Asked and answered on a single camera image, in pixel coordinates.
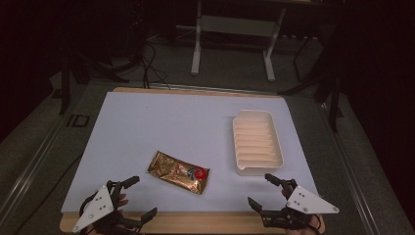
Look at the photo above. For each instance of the black stand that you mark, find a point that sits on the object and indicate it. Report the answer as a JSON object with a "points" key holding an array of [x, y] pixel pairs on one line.
{"points": [[332, 88]]}

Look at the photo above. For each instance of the pale blue table mat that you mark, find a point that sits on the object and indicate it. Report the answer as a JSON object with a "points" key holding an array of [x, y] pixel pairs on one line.
{"points": [[169, 130]]}

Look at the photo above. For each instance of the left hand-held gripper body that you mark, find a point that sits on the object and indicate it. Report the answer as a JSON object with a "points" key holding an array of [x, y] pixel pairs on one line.
{"points": [[98, 204]]}

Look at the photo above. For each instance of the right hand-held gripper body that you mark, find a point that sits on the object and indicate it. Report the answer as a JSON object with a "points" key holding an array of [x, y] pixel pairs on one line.
{"points": [[308, 203]]}

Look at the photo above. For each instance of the gold foil snack packet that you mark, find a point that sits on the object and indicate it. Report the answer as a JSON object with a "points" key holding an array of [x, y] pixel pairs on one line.
{"points": [[177, 172]]}

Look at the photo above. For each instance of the aluminium floor rail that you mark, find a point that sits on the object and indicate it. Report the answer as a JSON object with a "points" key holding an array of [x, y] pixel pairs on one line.
{"points": [[29, 173], [352, 176]]}

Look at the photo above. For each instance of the person's left hand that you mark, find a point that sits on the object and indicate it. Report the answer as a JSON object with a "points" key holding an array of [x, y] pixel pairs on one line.
{"points": [[123, 200]]}

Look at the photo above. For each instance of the person's right hand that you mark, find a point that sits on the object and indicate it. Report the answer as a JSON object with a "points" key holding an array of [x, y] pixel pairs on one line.
{"points": [[313, 228]]}

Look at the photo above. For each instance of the white ribbed plastic tray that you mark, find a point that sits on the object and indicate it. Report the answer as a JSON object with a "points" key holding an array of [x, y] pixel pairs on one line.
{"points": [[257, 143]]}

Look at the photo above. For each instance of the black floor bracket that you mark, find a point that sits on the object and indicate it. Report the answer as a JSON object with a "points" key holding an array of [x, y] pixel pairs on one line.
{"points": [[78, 120]]}

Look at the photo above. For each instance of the white metal desk frame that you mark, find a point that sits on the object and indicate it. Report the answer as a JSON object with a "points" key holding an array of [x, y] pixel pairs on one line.
{"points": [[235, 26]]}

